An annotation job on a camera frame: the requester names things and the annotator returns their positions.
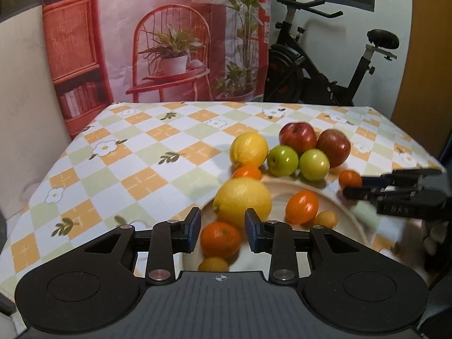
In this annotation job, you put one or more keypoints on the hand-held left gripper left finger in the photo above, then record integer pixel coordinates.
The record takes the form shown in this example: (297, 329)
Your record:
(194, 229)

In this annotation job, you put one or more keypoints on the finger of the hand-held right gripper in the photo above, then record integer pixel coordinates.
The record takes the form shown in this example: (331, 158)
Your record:
(374, 180)
(360, 193)

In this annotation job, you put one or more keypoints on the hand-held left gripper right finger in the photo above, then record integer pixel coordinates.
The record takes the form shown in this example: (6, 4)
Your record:
(251, 229)

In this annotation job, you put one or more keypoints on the orange tangerine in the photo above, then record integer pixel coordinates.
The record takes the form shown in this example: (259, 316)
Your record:
(302, 206)
(220, 239)
(349, 178)
(247, 173)

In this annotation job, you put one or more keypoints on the yellow lemon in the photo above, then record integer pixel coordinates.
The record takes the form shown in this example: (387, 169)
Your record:
(249, 148)
(240, 197)

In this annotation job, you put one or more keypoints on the cream round plate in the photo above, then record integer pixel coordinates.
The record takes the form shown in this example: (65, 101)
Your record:
(346, 226)

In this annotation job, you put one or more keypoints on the small yellow kumquat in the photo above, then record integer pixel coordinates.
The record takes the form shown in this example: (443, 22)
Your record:
(213, 265)

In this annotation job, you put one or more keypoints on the small brown kiwi fruit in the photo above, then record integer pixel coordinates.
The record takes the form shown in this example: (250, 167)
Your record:
(325, 219)

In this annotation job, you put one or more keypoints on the red apple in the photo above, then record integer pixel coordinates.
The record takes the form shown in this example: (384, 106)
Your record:
(333, 146)
(298, 136)

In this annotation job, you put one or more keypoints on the green apple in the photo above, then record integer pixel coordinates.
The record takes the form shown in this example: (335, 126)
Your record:
(314, 164)
(282, 160)

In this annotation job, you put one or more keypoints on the person's right hand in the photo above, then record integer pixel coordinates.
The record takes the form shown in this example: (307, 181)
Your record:
(436, 238)

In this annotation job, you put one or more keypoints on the checkered floral tablecloth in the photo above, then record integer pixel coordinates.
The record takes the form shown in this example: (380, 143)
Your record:
(141, 148)

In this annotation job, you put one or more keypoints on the wooden door panel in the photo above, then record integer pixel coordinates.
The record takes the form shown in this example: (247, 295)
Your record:
(430, 60)

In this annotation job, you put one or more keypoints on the black exercise bike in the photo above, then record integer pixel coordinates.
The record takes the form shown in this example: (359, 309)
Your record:
(289, 77)

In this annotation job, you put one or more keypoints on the printed pink backdrop cloth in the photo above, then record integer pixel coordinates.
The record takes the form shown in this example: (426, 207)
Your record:
(123, 42)

